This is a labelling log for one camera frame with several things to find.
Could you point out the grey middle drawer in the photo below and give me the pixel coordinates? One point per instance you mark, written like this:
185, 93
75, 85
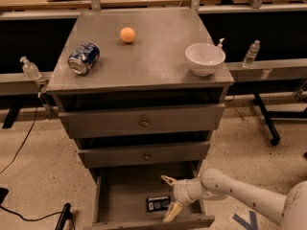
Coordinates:
143, 155

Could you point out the grey wooden drawer cabinet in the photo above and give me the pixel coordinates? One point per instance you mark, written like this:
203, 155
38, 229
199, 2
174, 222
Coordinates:
151, 71

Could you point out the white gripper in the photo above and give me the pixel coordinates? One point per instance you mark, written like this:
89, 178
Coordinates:
181, 191

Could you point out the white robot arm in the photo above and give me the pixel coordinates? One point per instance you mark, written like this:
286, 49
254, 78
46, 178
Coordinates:
289, 211

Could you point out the blue crushed soda can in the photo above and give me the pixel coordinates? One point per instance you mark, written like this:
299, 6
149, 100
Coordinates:
83, 58

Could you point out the grey open bottom drawer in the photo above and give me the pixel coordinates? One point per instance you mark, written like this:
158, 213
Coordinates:
122, 193

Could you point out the black table leg with caster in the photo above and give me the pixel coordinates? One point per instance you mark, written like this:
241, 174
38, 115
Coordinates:
270, 115

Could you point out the grey top drawer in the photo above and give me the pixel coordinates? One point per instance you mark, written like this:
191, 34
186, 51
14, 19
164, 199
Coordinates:
147, 120

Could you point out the white ceramic bowl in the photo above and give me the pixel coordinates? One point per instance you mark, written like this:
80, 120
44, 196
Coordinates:
204, 59

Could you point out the clear sanitizer pump bottle left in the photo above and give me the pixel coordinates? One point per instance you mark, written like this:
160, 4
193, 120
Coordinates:
30, 69

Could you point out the black stand bottom left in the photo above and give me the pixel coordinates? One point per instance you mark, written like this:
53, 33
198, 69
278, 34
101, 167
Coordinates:
64, 216

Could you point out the orange fruit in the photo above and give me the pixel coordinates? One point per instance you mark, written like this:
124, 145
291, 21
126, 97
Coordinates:
128, 35

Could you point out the sanitizer pump bottle behind bowl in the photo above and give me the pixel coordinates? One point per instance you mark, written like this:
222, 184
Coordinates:
220, 44

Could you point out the dark blue rxbar wrapper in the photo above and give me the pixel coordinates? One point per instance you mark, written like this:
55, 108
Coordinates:
160, 203

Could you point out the clear water bottle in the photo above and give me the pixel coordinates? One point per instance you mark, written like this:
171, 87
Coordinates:
251, 54

